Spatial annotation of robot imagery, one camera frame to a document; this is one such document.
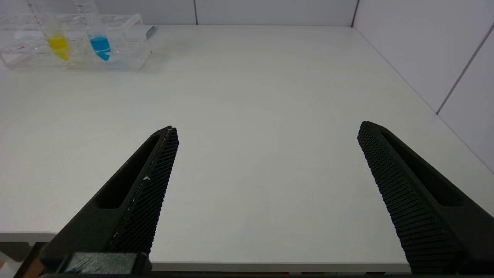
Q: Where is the test tube with yellow pigment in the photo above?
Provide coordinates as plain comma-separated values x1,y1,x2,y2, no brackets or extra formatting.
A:
29,0,72,61

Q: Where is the clear acrylic test tube rack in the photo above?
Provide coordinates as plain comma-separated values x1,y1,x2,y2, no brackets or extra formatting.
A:
0,14,152,71

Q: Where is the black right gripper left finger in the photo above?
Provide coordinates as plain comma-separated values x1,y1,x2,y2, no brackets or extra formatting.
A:
41,125,180,271

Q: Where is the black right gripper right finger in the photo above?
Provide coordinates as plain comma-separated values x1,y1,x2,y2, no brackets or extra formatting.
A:
357,121,494,275

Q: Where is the test tube with blue pigment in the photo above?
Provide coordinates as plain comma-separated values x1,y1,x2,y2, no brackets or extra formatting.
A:
73,0,112,61

